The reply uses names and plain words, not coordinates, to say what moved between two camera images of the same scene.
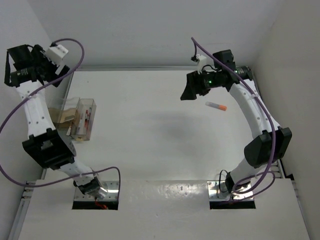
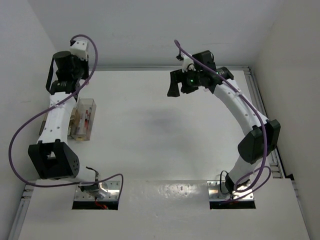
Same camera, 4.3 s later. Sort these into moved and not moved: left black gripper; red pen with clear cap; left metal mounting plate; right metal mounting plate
Moved: left black gripper
Not moved: right metal mounting plate; red pen with clear cap; left metal mounting plate
